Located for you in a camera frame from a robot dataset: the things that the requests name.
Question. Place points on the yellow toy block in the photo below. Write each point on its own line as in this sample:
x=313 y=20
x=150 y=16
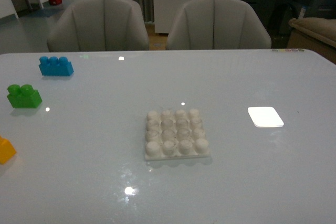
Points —
x=7 y=151

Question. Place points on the blue toy block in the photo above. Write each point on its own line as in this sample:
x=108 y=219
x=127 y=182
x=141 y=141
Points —
x=54 y=66

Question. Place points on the green toy block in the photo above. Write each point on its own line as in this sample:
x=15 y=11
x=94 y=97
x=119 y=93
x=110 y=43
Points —
x=24 y=96

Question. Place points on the right grey armchair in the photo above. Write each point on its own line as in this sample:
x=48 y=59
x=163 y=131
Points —
x=217 y=24

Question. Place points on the grey armchair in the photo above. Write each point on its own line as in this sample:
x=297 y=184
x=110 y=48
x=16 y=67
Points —
x=217 y=24
x=99 y=25

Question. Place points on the left grey armchair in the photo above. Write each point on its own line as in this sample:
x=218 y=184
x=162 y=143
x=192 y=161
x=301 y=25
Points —
x=99 y=25

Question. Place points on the black side table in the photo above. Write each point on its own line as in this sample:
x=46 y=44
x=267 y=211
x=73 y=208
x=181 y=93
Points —
x=284 y=10

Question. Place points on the beige sofa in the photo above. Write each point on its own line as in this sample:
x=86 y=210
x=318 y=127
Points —
x=316 y=34

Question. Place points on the white studded base plate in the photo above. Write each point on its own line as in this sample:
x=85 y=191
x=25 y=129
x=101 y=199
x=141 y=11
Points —
x=174 y=135

